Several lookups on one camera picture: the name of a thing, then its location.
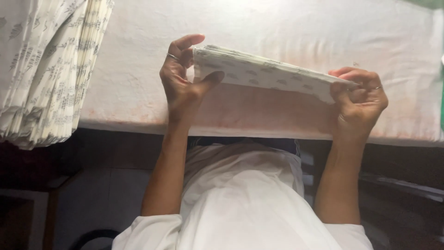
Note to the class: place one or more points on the person's right hand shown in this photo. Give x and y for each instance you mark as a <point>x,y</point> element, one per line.
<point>360,104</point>

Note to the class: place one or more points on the leaf-print white cloth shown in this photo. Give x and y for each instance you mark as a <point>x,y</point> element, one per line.
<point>263,73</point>

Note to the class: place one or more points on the person's left hand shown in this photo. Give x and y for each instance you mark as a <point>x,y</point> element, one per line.
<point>178,81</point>

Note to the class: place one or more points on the person's white garment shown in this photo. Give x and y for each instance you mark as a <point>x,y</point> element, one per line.
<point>242,205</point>

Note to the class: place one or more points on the stack of folded leaf-print cloths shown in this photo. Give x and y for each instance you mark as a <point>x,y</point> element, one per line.
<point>45,66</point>

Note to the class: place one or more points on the white padded table cover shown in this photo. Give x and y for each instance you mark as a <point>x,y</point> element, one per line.
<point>263,41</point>

